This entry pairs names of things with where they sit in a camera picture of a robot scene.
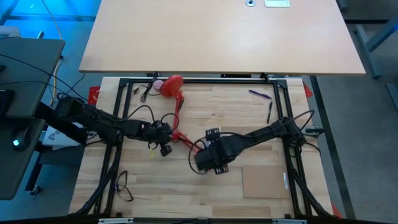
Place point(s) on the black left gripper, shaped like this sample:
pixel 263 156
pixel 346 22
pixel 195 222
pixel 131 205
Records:
pixel 157 130

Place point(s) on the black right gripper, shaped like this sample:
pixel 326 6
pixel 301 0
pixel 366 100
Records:
pixel 217 154

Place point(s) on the red desk lamp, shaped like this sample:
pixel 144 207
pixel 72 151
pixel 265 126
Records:
pixel 172 86

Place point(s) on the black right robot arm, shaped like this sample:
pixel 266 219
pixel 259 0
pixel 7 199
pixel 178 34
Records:
pixel 267 132

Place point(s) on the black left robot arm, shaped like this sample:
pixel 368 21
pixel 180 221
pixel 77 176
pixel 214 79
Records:
pixel 102 124

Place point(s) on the pink round disc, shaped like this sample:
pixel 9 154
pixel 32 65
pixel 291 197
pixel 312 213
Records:
pixel 157 84

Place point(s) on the brown cardboard sheet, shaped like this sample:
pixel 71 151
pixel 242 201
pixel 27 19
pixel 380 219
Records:
pixel 264 182

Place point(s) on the black pen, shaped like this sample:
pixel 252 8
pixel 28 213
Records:
pixel 269 112

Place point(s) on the small white strip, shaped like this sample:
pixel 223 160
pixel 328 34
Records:
pixel 285 180

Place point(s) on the purple pen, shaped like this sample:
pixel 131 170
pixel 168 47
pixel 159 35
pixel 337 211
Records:
pixel 259 94

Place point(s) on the small black box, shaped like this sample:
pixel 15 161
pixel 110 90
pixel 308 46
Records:
pixel 235 75

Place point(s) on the white printed box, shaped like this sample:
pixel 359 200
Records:
pixel 53 137

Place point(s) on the black slanted support beam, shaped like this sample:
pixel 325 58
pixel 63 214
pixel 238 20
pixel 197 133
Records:
pixel 46 116

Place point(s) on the light wood desk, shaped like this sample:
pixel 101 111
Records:
pixel 217 37

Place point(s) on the black floor strip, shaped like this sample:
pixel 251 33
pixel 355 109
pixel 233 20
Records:
pixel 332 155

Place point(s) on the black caster wheel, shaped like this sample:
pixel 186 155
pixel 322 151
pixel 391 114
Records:
pixel 35 189

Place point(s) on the black computer mouse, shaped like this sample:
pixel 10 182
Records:
pixel 19 141

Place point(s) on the black side desk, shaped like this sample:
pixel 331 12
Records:
pixel 28 62

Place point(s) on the black flat device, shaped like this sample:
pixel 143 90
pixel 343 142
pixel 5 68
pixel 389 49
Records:
pixel 5 102

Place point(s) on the silver round desk grommet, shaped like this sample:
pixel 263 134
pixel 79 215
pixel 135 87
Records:
pixel 249 2

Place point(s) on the white rectangular desk plate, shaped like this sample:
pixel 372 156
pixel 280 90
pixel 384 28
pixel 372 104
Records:
pixel 276 3

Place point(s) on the grey metal desk leg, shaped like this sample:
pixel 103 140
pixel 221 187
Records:
pixel 370 40
pixel 392 95

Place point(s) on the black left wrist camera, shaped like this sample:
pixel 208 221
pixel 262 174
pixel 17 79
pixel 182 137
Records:
pixel 166 151

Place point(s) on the black aluminium frame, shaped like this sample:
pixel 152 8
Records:
pixel 123 82

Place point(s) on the silver metal bracket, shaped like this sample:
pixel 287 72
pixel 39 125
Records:
pixel 289 221
pixel 115 221

